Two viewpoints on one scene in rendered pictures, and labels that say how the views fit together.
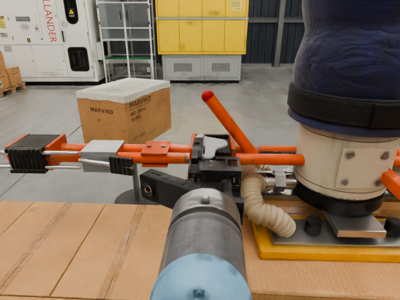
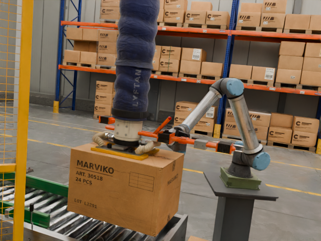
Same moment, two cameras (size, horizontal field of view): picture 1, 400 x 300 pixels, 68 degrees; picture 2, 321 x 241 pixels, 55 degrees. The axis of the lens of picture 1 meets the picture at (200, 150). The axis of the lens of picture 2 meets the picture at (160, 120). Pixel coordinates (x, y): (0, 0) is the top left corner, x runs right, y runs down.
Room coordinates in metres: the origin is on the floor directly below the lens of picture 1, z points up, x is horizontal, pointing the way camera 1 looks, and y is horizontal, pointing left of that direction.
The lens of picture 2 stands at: (2.27, 0.47, 1.56)
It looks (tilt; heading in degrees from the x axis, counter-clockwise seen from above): 8 degrees down; 197
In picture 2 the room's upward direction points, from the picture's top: 6 degrees clockwise
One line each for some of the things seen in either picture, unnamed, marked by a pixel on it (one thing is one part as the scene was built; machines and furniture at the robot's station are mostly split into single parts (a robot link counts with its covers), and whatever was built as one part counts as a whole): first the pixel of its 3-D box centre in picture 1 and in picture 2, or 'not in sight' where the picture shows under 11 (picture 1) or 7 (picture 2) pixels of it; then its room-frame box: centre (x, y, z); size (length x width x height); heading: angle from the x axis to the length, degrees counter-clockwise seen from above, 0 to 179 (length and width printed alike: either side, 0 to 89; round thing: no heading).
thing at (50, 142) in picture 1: (39, 150); (224, 147); (0.55, 0.33, 1.21); 0.08 x 0.07 x 0.05; 88
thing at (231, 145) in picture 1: (212, 154); (165, 136); (0.53, -0.02, 1.21); 0.10 x 0.08 x 0.06; 178
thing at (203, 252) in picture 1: (202, 280); (181, 131); (0.22, 0.00, 1.21); 0.12 x 0.09 x 0.10; 177
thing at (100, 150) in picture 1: (104, 155); (200, 144); (0.54, 0.19, 1.20); 0.07 x 0.07 x 0.04; 88
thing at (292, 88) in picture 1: (354, 97); (130, 112); (0.52, -0.27, 1.32); 0.23 x 0.23 x 0.04
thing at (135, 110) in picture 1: (128, 111); not in sight; (2.20, 0.55, 0.82); 0.60 x 0.40 x 0.40; 156
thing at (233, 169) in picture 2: not in sight; (240, 167); (-0.32, 0.40, 0.88); 0.19 x 0.19 x 0.10
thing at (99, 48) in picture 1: (102, 50); not in sight; (7.97, 2.50, 0.81); 0.58 x 0.12 x 0.42; 0
